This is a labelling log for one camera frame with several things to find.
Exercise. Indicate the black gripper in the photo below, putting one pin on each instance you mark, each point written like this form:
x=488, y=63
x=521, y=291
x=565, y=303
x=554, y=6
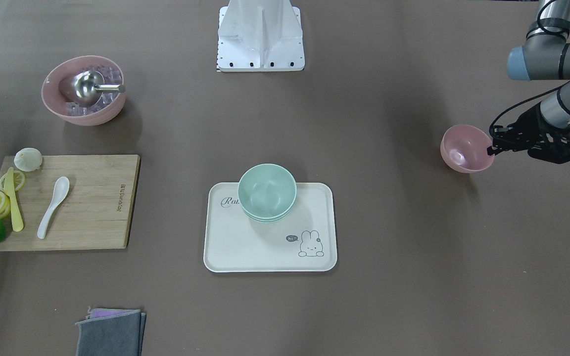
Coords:
x=528, y=123

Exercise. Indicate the small pink bowl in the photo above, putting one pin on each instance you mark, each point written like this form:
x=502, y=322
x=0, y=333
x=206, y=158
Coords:
x=464, y=148

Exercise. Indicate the white ceramic spoon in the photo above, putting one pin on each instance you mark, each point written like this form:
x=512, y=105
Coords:
x=59, y=194

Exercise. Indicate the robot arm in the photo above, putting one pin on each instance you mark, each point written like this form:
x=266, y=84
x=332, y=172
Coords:
x=546, y=56

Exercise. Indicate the green bowl stack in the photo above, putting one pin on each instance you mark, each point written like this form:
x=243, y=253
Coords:
x=267, y=192

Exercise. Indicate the large pink ice bowl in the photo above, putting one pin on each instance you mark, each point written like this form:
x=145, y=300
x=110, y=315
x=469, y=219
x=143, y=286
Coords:
x=60, y=106

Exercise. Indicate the cream rabbit serving tray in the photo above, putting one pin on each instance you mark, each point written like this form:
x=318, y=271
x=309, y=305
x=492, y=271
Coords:
x=303, y=241

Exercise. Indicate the wooden cutting board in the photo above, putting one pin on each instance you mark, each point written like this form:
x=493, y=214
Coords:
x=96, y=213

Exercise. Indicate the metal ice scoop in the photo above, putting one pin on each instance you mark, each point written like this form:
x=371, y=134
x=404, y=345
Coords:
x=86, y=88

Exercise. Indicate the folded grey cloth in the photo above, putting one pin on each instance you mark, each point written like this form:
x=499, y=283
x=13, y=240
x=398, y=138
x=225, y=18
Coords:
x=111, y=332

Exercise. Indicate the yellow plastic knife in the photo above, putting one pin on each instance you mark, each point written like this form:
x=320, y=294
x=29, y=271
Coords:
x=15, y=214

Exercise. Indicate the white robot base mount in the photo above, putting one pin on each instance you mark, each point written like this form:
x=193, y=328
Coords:
x=260, y=36

